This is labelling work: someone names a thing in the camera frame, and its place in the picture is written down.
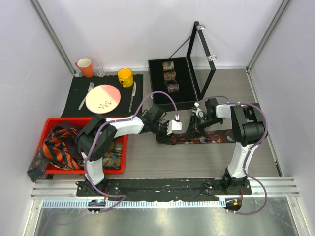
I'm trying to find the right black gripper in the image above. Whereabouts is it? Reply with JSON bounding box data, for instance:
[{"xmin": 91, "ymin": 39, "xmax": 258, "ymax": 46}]
[{"xmin": 184, "ymin": 115, "xmax": 222, "ymax": 140}]

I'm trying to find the dark red patterned tie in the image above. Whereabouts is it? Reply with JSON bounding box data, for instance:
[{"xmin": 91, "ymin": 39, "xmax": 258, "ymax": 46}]
[{"xmin": 168, "ymin": 129, "xmax": 235, "ymax": 145}]

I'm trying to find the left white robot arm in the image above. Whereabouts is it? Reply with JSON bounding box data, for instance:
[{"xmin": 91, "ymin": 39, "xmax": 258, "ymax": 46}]
[{"xmin": 75, "ymin": 105, "xmax": 182, "ymax": 196}]

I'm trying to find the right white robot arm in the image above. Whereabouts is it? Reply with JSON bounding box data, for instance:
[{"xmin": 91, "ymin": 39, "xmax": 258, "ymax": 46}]
[{"xmin": 185, "ymin": 97, "xmax": 268, "ymax": 194}]

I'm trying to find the black tie box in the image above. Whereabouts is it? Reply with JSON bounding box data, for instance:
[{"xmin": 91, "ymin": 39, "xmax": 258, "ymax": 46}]
[{"xmin": 148, "ymin": 57, "xmax": 199, "ymax": 114}]

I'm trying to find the rolled tie bottom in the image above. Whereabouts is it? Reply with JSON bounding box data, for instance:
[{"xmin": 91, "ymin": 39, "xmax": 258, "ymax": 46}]
[{"xmin": 166, "ymin": 83, "xmax": 180, "ymax": 93}]

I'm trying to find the rolled tie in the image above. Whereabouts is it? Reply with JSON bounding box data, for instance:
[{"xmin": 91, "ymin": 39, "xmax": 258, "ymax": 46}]
[
  {"xmin": 163, "ymin": 70, "xmax": 176, "ymax": 82},
  {"xmin": 166, "ymin": 83, "xmax": 180, "ymax": 93},
  {"xmin": 162, "ymin": 60, "xmax": 174, "ymax": 72}
]

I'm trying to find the silver knife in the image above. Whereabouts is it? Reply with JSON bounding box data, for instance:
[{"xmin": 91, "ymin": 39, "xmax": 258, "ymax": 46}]
[{"xmin": 128, "ymin": 82, "xmax": 136, "ymax": 113}]

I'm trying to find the teal floral tie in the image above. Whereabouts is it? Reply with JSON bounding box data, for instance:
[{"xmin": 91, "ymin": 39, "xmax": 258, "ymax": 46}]
[{"xmin": 102, "ymin": 141, "xmax": 123, "ymax": 170}]

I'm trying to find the rolled tie middle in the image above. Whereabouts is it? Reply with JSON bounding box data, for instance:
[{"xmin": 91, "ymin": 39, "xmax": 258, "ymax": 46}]
[{"xmin": 163, "ymin": 70, "xmax": 176, "ymax": 82}]

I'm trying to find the rolled tie top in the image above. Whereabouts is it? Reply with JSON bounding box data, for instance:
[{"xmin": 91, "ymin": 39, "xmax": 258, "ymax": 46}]
[{"xmin": 162, "ymin": 60, "xmax": 174, "ymax": 72}]

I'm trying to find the pink cream plate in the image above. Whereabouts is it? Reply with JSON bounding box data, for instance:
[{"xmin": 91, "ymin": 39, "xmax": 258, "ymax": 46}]
[{"xmin": 85, "ymin": 85, "xmax": 121, "ymax": 114}]

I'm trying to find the yellow mug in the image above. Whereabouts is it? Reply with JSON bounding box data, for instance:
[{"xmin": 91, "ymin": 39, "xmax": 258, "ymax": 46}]
[{"xmin": 117, "ymin": 68, "xmax": 134, "ymax": 88}]

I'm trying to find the red plastic bin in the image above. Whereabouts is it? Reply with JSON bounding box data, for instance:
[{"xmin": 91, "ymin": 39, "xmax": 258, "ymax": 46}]
[{"xmin": 38, "ymin": 117, "xmax": 128, "ymax": 175}]

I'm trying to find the silver fork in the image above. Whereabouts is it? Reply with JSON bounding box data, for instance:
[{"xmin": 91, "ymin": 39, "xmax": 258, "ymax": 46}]
[{"xmin": 78, "ymin": 82, "xmax": 94, "ymax": 110}]

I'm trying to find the clear glass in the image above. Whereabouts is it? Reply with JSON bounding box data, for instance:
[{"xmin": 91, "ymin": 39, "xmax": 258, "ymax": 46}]
[{"xmin": 94, "ymin": 62, "xmax": 105, "ymax": 77}]

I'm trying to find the black placemat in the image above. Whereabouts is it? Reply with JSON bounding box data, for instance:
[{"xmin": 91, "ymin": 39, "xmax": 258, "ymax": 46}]
[{"xmin": 62, "ymin": 74, "xmax": 143, "ymax": 118}]

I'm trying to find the orange navy striped tie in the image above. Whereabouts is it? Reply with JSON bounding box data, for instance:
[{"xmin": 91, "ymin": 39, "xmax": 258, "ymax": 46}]
[{"xmin": 38, "ymin": 121, "xmax": 84, "ymax": 171}]

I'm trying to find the black box lid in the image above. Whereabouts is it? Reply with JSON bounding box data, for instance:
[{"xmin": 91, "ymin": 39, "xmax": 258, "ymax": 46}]
[{"xmin": 186, "ymin": 21, "xmax": 217, "ymax": 100}]

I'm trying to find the orange cup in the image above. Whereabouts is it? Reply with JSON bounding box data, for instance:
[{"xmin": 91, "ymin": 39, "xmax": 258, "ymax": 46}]
[{"xmin": 75, "ymin": 58, "xmax": 94, "ymax": 78}]

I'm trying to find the navy speckled tie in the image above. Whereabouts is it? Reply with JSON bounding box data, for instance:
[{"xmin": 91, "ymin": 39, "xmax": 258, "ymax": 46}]
[{"xmin": 27, "ymin": 154, "xmax": 50, "ymax": 182}]

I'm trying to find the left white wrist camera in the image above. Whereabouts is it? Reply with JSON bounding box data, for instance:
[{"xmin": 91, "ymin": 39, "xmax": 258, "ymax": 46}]
[{"xmin": 167, "ymin": 115, "xmax": 182, "ymax": 135}]

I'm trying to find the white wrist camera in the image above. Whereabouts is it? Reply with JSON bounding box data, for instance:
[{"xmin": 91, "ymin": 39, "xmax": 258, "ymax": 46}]
[
  {"xmin": 167, "ymin": 115, "xmax": 182, "ymax": 135},
  {"xmin": 192, "ymin": 102, "xmax": 204, "ymax": 118}
]

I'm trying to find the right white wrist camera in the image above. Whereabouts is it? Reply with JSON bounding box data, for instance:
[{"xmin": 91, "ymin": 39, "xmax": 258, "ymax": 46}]
[{"xmin": 192, "ymin": 102, "xmax": 204, "ymax": 118}]

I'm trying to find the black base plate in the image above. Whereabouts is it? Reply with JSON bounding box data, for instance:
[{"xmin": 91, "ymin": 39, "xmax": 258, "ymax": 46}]
[{"xmin": 76, "ymin": 178, "xmax": 252, "ymax": 202}]

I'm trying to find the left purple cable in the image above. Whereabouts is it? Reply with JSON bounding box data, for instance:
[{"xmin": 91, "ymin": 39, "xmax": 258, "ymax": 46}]
[{"xmin": 83, "ymin": 91, "xmax": 180, "ymax": 213}]

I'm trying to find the purple cable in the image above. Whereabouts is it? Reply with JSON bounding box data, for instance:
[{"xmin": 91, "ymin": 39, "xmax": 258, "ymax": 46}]
[
  {"xmin": 196, "ymin": 95, "xmax": 270, "ymax": 217},
  {"xmin": 83, "ymin": 91, "xmax": 180, "ymax": 213}
]

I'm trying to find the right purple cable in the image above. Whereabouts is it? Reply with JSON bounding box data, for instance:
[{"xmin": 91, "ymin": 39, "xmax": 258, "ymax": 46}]
[{"xmin": 196, "ymin": 95, "xmax": 270, "ymax": 217}]

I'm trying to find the white cable duct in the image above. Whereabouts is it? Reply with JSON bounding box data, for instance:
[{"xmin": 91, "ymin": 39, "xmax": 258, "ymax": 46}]
[{"xmin": 42, "ymin": 198, "xmax": 226, "ymax": 209}]

